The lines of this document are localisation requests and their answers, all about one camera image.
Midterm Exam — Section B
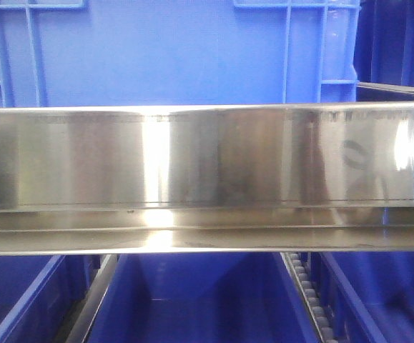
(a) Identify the large blue bin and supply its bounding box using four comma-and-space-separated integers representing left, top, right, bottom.
0, 1, 360, 107

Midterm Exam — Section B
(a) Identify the right roller track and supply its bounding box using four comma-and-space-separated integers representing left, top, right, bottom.
280, 252, 338, 343

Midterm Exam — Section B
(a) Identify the blue lower middle bin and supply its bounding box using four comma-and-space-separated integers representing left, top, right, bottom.
89, 252, 318, 342

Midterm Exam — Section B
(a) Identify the blue lower right bin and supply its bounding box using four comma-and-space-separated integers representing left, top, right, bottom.
306, 252, 414, 342

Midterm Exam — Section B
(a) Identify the blue lower left bin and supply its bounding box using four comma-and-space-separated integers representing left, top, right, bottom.
0, 255, 101, 342

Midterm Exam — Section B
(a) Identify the blue upper right bin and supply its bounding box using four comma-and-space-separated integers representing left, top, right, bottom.
354, 1, 414, 86

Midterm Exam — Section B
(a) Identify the stainless steel shelf rail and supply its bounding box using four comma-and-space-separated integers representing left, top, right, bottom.
0, 102, 414, 255

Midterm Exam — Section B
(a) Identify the left metal divider rail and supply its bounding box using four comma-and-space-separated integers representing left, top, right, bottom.
54, 254, 118, 342

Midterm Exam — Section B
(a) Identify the upper right metal rail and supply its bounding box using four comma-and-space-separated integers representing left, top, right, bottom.
356, 81, 414, 101

